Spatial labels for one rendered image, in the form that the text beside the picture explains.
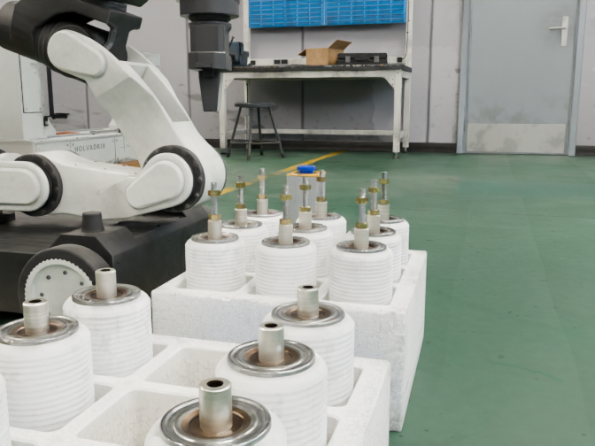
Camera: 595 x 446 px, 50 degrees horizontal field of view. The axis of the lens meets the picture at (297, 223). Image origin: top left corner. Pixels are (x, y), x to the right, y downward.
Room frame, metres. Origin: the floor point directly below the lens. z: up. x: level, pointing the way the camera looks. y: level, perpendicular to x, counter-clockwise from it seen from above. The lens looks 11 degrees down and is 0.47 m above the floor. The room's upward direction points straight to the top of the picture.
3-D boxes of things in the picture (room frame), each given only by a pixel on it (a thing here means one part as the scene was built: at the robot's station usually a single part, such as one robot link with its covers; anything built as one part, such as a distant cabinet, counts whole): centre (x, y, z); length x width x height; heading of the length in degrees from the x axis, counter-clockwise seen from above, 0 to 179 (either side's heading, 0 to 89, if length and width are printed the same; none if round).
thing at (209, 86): (0.98, 0.13, 0.48); 0.03 x 0.02 x 0.06; 91
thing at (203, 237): (1.00, 0.13, 0.25); 0.08 x 0.08 x 0.01
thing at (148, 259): (1.49, 0.59, 0.19); 0.64 x 0.52 x 0.33; 73
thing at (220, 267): (1.00, 0.13, 0.16); 0.10 x 0.10 x 0.18
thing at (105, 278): (0.69, 0.22, 0.26); 0.02 x 0.02 x 0.03
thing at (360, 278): (0.94, -0.10, 0.16); 0.10 x 0.10 x 0.18
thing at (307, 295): (0.63, -0.01, 0.26); 0.02 x 0.02 x 0.03
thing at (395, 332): (1.08, -0.01, 0.09); 0.39 x 0.39 x 0.18; 74
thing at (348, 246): (0.94, -0.10, 0.25); 0.08 x 0.08 x 0.01
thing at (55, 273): (1.17, 0.44, 0.10); 0.20 x 0.05 x 0.20; 73
